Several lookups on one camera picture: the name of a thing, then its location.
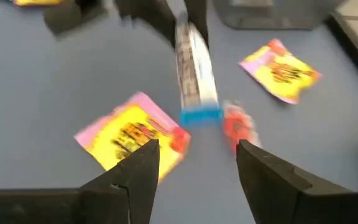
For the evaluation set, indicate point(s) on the dark transparent plastic bin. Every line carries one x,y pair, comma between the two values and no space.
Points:
275,18

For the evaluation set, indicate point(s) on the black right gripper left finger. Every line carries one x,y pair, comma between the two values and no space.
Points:
135,186

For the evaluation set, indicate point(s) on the red gummy candy packet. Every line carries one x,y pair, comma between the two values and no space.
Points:
238,127

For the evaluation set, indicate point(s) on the Sour Patch Kids candy pack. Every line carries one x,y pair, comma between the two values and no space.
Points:
129,130
278,71
36,2

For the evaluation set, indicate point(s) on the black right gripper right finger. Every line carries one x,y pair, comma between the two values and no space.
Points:
269,193

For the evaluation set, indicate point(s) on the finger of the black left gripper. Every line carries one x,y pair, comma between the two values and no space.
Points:
154,15
197,14

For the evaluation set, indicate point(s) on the black table frame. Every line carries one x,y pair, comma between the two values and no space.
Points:
356,51

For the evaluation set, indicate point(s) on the Hershey's white blue candy bar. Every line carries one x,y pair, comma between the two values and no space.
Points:
197,81

